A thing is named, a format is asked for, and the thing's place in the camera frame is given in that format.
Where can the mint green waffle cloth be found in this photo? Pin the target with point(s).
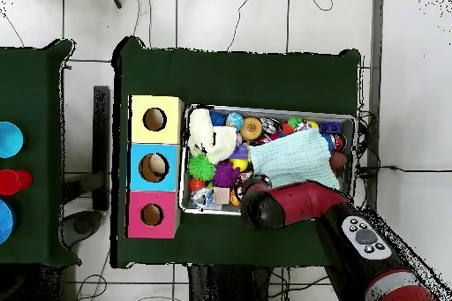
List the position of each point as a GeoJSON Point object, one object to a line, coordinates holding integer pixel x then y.
{"type": "Point", "coordinates": [293, 159]}

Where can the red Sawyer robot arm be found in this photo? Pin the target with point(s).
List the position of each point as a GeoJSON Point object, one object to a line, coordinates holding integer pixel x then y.
{"type": "Point", "coordinates": [300, 202]}

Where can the wooden box with three holes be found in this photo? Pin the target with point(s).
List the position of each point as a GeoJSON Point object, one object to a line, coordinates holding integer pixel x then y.
{"type": "Point", "coordinates": [169, 131]}

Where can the shallow clear mesh bin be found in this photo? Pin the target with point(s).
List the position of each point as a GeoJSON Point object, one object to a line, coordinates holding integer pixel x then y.
{"type": "Point", "coordinates": [351, 128]}

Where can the cream waffle cloth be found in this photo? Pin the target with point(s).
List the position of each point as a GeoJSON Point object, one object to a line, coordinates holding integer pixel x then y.
{"type": "Point", "coordinates": [222, 145]}

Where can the purple spiky toy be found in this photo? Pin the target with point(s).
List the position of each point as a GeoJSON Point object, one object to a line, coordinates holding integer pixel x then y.
{"type": "Point", "coordinates": [226, 174]}

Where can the globe print ball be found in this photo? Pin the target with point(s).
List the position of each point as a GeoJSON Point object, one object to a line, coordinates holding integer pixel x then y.
{"type": "Point", "coordinates": [235, 121]}

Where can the dark green spiky ball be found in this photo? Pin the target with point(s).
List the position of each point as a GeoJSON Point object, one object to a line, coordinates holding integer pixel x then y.
{"type": "Point", "coordinates": [201, 168]}

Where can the burger squeeze toy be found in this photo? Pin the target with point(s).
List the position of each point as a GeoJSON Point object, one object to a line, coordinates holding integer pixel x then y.
{"type": "Point", "coordinates": [251, 128]}

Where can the small orange basketball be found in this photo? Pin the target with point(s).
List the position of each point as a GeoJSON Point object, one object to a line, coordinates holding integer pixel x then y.
{"type": "Point", "coordinates": [235, 198]}

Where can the dark green table cloth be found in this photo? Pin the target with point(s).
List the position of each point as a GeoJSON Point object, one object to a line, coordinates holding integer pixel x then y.
{"type": "Point", "coordinates": [31, 85]}
{"type": "Point", "coordinates": [247, 78]}

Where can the small brown football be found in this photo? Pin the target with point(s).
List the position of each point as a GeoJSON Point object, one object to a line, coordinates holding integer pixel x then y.
{"type": "Point", "coordinates": [338, 160]}

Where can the black upright panel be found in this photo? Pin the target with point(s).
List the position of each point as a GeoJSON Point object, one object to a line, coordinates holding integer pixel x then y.
{"type": "Point", "coordinates": [101, 138]}

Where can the grey round stand base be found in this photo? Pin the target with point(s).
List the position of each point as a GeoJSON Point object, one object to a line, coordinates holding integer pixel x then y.
{"type": "Point", "coordinates": [81, 227]}

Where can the red plastic cup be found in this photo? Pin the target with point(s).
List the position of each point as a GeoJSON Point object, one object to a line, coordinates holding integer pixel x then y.
{"type": "Point", "coordinates": [14, 182]}

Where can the blue plastic cup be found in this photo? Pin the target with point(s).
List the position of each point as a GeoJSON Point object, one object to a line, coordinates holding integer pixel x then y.
{"type": "Point", "coordinates": [10, 139]}
{"type": "Point", "coordinates": [5, 221]}

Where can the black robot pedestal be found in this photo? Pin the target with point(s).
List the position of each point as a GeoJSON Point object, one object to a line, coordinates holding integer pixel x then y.
{"type": "Point", "coordinates": [229, 287]}

